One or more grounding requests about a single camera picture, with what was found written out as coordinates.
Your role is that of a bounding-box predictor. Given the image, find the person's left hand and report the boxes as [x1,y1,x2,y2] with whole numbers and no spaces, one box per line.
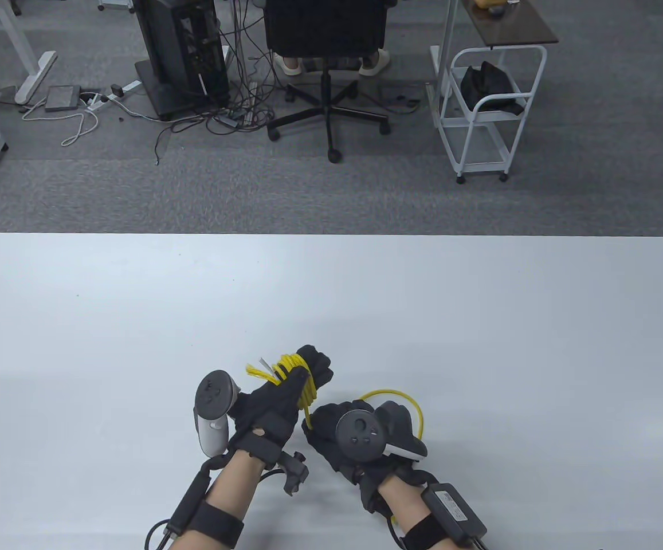
[229,345,334,460]

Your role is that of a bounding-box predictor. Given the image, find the person's right hand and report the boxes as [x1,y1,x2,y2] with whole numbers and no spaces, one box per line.
[302,400,429,485]

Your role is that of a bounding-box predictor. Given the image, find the yellow cable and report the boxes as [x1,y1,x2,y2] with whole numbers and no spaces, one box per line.
[245,353,426,443]

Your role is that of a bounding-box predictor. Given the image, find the black boxy forearm module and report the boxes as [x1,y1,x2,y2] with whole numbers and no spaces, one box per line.
[422,483,488,540]

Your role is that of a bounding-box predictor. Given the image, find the person's right forearm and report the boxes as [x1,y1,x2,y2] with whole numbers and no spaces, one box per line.
[377,473,481,550]

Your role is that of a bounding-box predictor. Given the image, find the person's left forearm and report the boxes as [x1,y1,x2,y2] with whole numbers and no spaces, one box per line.
[170,450,264,550]

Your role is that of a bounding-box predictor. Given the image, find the black slim forearm module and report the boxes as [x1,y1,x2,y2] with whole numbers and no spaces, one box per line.
[168,469,210,537]

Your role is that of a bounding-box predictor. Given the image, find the dark grey hand controller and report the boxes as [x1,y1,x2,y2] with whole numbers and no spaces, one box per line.
[335,401,428,462]

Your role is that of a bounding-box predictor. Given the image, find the white hand controller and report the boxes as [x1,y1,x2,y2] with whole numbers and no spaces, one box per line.
[194,371,236,458]

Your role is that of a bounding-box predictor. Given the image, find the white rolling cart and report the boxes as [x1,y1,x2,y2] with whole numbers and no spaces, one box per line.
[426,0,549,184]

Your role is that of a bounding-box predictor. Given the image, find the black bag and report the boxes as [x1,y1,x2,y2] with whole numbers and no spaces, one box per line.
[460,61,527,117]

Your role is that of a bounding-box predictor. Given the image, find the white power strip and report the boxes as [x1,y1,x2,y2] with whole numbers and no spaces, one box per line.
[87,80,142,110]

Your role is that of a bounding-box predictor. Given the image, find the black office chair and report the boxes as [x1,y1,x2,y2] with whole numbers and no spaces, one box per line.
[264,0,399,164]

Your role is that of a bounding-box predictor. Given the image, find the black computer tower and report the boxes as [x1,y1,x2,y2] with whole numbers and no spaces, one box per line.
[135,0,232,123]

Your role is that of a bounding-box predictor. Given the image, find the grey flat box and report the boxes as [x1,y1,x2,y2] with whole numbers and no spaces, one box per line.
[44,85,82,112]

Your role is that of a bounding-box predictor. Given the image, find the brown side table top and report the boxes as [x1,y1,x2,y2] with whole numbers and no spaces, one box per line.
[460,0,560,47]

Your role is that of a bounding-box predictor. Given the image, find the white desk leg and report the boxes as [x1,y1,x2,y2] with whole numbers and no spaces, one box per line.
[0,0,58,105]

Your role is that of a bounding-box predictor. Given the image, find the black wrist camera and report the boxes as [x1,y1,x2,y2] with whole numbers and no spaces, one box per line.
[276,451,309,497]

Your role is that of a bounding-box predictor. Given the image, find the black forearm strap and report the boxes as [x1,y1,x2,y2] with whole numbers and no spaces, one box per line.
[185,501,245,548]
[402,514,453,550]

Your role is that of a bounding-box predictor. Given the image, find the black looped wire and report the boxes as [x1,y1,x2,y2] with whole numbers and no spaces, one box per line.
[146,517,176,550]

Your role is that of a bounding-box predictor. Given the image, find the black floor cable bundle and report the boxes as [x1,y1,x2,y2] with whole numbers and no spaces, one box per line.
[154,0,277,167]

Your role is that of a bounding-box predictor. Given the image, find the white floor cable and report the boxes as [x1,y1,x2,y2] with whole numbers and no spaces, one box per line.
[21,96,101,147]

